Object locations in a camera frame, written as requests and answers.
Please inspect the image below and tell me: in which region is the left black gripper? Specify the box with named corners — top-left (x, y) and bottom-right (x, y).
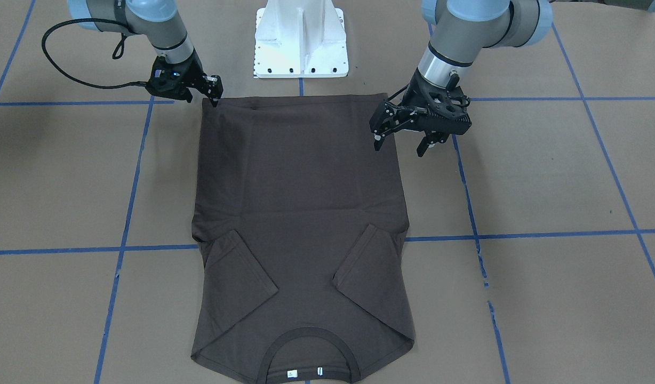
top-left (369, 70), bottom-right (472, 158)

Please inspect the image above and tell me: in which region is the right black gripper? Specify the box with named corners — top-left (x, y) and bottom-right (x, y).
top-left (146, 53), bottom-right (223, 107)

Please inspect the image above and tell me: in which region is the brown t-shirt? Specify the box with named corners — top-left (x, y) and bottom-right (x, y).
top-left (191, 94), bottom-right (416, 383)

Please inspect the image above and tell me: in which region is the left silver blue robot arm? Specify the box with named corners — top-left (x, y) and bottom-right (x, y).
top-left (369, 1), bottom-right (553, 156)

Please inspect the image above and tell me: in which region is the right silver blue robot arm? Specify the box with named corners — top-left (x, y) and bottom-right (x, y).
top-left (67, 1), bottom-right (223, 107)

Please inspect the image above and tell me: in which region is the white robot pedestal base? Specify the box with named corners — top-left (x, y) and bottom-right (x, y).
top-left (253, 1), bottom-right (349, 78)

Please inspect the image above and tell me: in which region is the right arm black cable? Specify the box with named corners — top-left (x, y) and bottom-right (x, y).
top-left (41, 19), bottom-right (157, 90)

